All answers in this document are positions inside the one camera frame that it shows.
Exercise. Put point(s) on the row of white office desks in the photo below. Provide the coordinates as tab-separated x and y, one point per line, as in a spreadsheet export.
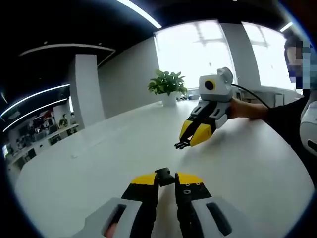
57	136

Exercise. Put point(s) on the black pronged plastic buckle part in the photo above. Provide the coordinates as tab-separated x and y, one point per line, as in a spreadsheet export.
183	145

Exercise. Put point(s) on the potted green plant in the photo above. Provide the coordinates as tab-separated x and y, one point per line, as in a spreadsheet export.
168	83

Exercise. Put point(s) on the person's right hand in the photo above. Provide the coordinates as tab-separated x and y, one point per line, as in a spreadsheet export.
247	110

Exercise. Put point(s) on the black socket plastic buckle part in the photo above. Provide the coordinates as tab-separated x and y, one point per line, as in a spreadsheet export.
164	174

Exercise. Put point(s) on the white ceiling light strip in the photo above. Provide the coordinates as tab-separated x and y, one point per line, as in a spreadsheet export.
140	13

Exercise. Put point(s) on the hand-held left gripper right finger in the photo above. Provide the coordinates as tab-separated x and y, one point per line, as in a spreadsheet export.
223	210

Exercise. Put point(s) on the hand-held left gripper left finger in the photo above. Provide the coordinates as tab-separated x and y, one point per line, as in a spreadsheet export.
119	210

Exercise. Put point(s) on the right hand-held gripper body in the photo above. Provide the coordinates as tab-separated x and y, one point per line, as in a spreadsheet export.
220	91

